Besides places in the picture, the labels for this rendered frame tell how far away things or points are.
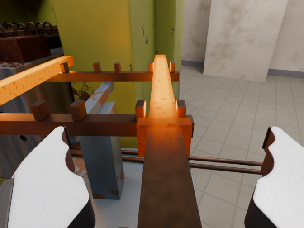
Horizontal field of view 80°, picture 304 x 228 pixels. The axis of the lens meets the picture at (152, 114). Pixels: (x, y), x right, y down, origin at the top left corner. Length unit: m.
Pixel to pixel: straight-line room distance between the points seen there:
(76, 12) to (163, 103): 0.55
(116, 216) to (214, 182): 1.07
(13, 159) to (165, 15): 0.91
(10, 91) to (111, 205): 0.29
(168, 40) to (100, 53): 0.48
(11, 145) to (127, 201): 0.49
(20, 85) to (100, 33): 0.37
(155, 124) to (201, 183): 1.26
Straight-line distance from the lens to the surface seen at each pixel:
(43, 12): 1.20
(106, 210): 0.44
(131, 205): 0.44
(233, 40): 3.67
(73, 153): 0.59
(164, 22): 1.05
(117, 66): 0.41
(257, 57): 3.66
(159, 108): 0.19
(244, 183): 1.49
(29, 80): 0.38
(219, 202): 1.33
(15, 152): 0.81
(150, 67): 0.40
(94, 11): 0.67
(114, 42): 0.65
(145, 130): 0.15
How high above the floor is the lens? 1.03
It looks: 28 degrees down
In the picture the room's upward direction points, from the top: 1 degrees counter-clockwise
